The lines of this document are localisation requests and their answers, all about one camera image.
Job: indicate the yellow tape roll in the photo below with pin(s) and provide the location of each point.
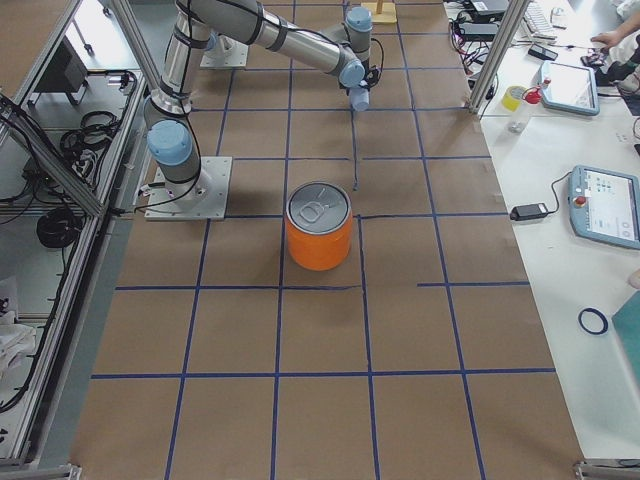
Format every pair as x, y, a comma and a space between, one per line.
513, 97

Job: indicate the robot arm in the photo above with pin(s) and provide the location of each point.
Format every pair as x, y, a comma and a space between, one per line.
342, 51

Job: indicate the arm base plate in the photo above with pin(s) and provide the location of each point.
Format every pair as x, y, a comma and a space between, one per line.
224, 53
206, 200

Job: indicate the person's hand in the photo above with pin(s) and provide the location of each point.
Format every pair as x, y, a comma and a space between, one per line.
608, 39

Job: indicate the teach pendant near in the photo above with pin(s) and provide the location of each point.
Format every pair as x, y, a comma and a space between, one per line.
604, 206

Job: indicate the light blue paper cup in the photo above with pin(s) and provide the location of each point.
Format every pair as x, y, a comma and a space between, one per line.
359, 98

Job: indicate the teach pendant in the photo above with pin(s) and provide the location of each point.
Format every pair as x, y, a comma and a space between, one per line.
569, 88
604, 206

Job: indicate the black power adapter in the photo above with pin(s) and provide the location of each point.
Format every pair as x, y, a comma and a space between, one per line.
528, 212

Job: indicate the orange can with grey lid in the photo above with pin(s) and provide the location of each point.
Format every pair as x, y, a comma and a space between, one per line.
318, 225

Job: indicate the aluminium frame post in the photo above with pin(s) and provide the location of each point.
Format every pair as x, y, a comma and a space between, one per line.
502, 41

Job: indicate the teach pendant far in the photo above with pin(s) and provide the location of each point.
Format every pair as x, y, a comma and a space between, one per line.
569, 88

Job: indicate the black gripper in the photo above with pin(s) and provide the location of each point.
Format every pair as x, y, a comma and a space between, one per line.
370, 76

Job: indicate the wooden mug tree stand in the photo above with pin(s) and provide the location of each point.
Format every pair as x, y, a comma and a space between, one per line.
382, 11

